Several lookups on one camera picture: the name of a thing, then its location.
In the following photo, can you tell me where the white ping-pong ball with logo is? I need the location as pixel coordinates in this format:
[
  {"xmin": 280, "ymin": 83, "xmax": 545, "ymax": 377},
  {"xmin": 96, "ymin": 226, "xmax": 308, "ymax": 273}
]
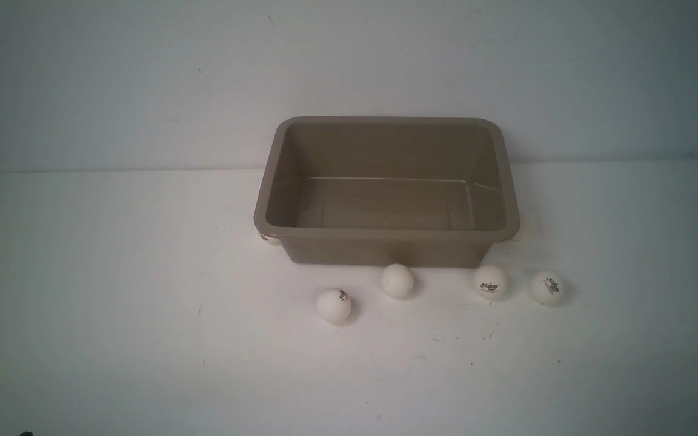
[{"xmin": 473, "ymin": 265, "xmax": 510, "ymax": 300}]

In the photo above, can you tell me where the tan plastic storage bin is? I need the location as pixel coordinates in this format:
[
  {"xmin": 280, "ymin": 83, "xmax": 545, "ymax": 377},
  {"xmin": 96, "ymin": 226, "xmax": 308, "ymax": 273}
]
[{"xmin": 254, "ymin": 116, "xmax": 520, "ymax": 268}]

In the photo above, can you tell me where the white ball beside bin corner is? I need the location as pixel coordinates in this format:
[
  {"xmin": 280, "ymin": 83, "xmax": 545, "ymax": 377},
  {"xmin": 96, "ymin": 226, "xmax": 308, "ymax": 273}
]
[{"xmin": 260, "ymin": 234, "xmax": 280, "ymax": 245}]

